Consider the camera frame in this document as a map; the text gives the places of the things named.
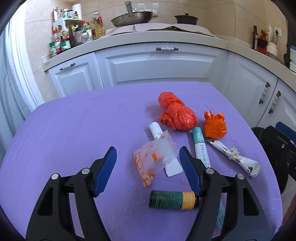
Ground white lower kitchen cabinets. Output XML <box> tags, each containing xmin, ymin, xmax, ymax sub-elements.
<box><xmin>47</xmin><ymin>43</ymin><xmax>295</xmax><ymax>129</ymax></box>

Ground orange white translucent wrapper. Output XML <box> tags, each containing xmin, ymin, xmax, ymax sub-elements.
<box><xmin>133</xmin><ymin>140</ymin><xmax>165</xmax><ymax>187</ymax></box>

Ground steel wok pan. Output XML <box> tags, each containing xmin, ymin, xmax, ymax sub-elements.
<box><xmin>111</xmin><ymin>1</ymin><xmax>153</xmax><ymax>27</ymax></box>

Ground white knotted snack wrapper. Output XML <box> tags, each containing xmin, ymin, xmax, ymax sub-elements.
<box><xmin>207</xmin><ymin>138</ymin><xmax>261</xmax><ymax>178</ymax></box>

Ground teal white probiotic sachet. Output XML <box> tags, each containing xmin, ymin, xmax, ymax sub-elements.
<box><xmin>193</xmin><ymin>127</ymin><xmax>225</xmax><ymax>229</ymax></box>

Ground white stacked bowls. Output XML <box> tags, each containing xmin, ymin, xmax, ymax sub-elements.
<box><xmin>290</xmin><ymin>46</ymin><xmax>296</xmax><ymax>72</ymax></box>

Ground black cast iron pot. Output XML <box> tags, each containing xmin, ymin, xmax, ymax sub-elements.
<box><xmin>174</xmin><ymin>13</ymin><xmax>198</xmax><ymax>25</ymax></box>

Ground white spice rack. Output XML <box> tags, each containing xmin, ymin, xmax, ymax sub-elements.
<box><xmin>49</xmin><ymin>6</ymin><xmax>93</xmax><ymax>57</ymax></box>

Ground dark olive oil bottle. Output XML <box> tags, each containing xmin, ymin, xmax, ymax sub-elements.
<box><xmin>252</xmin><ymin>25</ymin><xmax>258</xmax><ymax>50</ymax></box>

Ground cloth cover over stove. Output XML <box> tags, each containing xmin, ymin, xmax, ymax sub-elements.
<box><xmin>104</xmin><ymin>23</ymin><xmax>216</xmax><ymax>38</ymax></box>

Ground white curtain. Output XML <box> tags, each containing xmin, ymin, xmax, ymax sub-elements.
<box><xmin>0</xmin><ymin>22</ymin><xmax>32</xmax><ymax>163</ymax></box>

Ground black trash bin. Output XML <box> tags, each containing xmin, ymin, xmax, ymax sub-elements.
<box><xmin>252</xmin><ymin>126</ymin><xmax>295</xmax><ymax>193</ymax></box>

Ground green yellow small bottle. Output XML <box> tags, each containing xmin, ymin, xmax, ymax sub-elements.
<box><xmin>149</xmin><ymin>190</ymin><xmax>202</xmax><ymax>210</ymax></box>

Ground yellow cooking oil bottle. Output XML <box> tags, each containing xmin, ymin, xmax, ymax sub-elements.
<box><xmin>91</xmin><ymin>16</ymin><xmax>105</xmax><ymax>40</ymax></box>

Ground white green stick sachet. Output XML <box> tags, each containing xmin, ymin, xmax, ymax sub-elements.
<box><xmin>149</xmin><ymin>122</ymin><xmax>183</xmax><ymax>177</ymax></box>

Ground small orange plastic bag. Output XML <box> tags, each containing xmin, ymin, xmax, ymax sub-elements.
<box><xmin>204</xmin><ymin>111</ymin><xmax>227</xmax><ymax>139</ymax></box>

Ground white jar red base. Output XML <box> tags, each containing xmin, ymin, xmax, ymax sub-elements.
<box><xmin>266</xmin><ymin>42</ymin><xmax>278</xmax><ymax>60</ymax></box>

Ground paper towel roll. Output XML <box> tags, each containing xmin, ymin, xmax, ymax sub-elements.
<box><xmin>72</xmin><ymin>3</ymin><xmax>82</xmax><ymax>19</ymax></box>

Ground purple table cloth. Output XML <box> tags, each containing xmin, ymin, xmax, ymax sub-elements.
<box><xmin>1</xmin><ymin>82</ymin><xmax>282</xmax><ymax>240</ymax></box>

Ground large red plastic bag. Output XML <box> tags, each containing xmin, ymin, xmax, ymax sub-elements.
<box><xmin>158</xmin><ymin>92</ymin><xmax>197</xmax><ymax>132</ymax></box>

